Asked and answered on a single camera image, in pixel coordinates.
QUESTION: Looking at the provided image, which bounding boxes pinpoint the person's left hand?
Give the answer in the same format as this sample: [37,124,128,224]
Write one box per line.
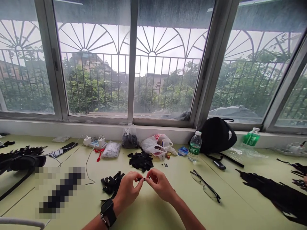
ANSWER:
[113,170,144,211]

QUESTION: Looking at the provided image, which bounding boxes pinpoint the person's right hand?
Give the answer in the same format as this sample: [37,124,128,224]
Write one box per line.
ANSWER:
[144,167,179,204]

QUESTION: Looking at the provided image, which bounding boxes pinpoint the heap of black folded strips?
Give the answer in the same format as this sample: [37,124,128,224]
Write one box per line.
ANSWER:
[100,171,126,202]

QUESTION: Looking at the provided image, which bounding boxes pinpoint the pile of black fabric squares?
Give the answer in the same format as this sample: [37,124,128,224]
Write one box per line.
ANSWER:
[127,151,154,173]

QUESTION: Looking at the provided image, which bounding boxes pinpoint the small wrapped candies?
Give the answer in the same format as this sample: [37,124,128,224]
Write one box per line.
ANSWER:
[164,149,178,160]

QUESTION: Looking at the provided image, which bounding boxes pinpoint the white plastic bag red print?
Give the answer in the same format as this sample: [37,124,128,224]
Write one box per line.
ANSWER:
[141,133,174,161]

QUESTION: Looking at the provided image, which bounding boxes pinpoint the clear bag of speckled pieces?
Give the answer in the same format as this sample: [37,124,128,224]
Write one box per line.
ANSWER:
[101,141,121,159]

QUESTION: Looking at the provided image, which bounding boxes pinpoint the black rimmed eyeglasses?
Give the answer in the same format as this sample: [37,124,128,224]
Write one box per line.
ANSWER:
[190,169,221,203]

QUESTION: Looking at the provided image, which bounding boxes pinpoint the red ribbon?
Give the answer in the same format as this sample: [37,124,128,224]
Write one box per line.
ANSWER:
[93,148,106,162]

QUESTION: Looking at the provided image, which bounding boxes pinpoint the clear water bottle green label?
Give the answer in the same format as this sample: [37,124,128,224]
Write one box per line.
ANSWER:
[187,131,202,163]

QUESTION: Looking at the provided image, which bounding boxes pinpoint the clear bag of black pieces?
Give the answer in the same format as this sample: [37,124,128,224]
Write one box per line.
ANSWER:
[122,123,140,149]

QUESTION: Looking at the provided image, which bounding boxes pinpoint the small black oval device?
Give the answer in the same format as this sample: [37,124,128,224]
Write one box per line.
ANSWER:
[212,160,227,171]

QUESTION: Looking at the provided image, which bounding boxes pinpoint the black smartphone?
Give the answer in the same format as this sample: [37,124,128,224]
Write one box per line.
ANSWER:
[60,142,79,150]

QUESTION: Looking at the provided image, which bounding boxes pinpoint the black backpack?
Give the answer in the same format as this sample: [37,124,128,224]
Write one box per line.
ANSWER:
[197,117,245,168]

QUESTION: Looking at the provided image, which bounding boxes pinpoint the clear plastic sheet bag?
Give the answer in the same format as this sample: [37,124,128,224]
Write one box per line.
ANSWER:
[225,145,270,160]

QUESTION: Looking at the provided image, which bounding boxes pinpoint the green plastic bottle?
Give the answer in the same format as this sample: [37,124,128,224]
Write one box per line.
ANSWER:
[240,127,261,150]

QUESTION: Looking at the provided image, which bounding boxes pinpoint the spread of long black strips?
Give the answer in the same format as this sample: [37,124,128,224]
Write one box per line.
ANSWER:
[0,141,46,177]

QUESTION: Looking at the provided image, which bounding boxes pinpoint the large pile of black strips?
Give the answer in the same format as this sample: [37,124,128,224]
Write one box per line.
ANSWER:
[235,169,307,227]

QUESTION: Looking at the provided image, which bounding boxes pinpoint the window with metal grille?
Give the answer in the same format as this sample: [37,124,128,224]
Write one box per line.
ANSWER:
[0,0,307,134]

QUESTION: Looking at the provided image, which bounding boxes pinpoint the white power strip with plugs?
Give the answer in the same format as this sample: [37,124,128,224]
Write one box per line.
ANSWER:
[272,141,307,154]

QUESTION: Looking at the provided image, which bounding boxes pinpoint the row of black fabric strips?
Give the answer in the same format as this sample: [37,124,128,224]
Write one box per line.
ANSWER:
[276,158,307,191]

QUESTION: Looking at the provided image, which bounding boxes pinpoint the white charging cable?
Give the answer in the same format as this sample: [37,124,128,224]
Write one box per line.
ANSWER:
[49,134,106,185]

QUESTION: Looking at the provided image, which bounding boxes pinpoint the smartphone with white cable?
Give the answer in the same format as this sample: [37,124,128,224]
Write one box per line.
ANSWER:
[49,148,67,158]

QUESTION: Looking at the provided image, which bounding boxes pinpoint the black bag with strap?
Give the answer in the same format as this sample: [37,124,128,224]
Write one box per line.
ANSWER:
[0,155,47,202]

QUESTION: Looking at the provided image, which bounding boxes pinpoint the grey curved strap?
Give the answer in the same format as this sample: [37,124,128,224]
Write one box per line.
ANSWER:
[0,217,46,230]

